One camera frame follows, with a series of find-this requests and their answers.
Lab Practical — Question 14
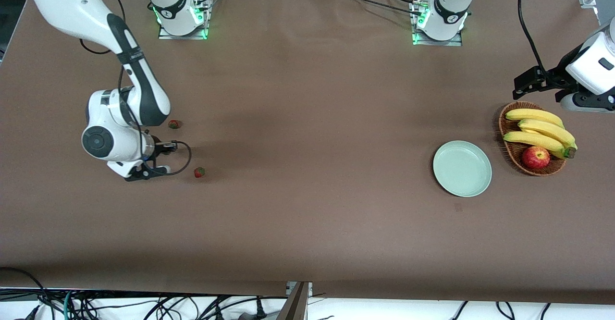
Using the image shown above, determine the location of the red yellow apple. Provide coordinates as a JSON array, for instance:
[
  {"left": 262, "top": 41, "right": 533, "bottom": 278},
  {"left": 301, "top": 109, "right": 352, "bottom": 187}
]
[{"left": 522, "top": 146, "right": 551, "bottom": 170}]

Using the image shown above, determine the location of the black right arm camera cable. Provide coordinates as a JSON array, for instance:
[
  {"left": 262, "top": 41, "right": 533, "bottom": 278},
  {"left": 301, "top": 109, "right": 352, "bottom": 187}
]
[{"left": 79, "top": 0, "right": 192, "bottom": 176}]

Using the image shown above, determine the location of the yellow banana bunch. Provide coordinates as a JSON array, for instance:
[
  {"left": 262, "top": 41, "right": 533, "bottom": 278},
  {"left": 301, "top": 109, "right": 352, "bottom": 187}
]
[{"left": 503, "top": 108, "right": 578, "bottom": 160}]

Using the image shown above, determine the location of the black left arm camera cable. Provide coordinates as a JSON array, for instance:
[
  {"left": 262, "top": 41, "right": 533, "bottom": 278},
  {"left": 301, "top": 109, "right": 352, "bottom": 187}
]
[{"left": 517, "top": 0, "right": 548, "bottom": 73}]

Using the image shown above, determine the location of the brown table cover sheet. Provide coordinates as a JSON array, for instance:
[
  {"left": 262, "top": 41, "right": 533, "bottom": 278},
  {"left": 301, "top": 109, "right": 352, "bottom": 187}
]
[{"left": 0, "top": 0, "right": 615, "bottom": 305}]

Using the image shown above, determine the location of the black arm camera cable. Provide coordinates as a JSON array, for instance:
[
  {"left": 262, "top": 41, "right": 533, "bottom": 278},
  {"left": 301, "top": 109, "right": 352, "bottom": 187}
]
[
  {"left": 517, "top": 0, "right": 548, "bottom": 73},
  {"left": 79, "top": 0, "right": 192, "bottom": 176}
]

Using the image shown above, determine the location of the brown wicker basket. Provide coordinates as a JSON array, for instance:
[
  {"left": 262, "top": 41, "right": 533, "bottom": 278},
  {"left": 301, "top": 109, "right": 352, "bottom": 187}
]
[{"left": 498, "top": 101, "right": 567, "bottom": 177}]

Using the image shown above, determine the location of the light green round plate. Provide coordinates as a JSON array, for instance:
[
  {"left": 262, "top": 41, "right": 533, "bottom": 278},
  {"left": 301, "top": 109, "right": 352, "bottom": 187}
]
[{"left": 432, "top": 140, "right": 492, "bottom": 198}]

